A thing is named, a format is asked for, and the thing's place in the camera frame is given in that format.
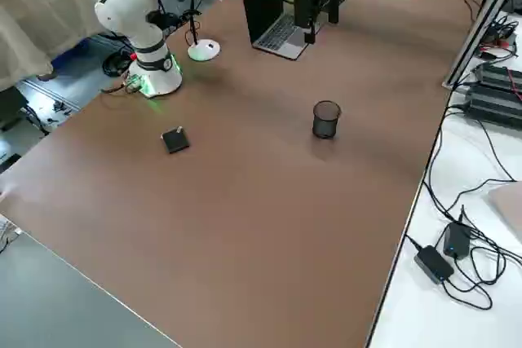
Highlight black mesh pen holder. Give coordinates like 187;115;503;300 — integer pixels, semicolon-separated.
312;99;343;140

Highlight grey open laptop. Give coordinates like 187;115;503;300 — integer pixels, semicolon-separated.
243;0;325;61

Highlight white desk lamp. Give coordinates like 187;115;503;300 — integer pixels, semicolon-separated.
185;0;237;63

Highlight red and black clip leads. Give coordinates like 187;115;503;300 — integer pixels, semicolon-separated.
479;13;522;59

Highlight small black square case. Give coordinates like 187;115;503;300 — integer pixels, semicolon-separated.
160;126;192;156

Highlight silver closed laptop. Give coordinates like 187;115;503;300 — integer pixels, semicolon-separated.
482;180;522;243

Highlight black power adapter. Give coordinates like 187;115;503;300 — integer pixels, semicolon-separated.
442;220;475;260
413;244;456;284

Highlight aluminium frame post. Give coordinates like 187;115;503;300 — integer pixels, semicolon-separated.
441;0;522;89

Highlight coiled black cable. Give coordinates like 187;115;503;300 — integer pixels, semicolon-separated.
101;49;138;78

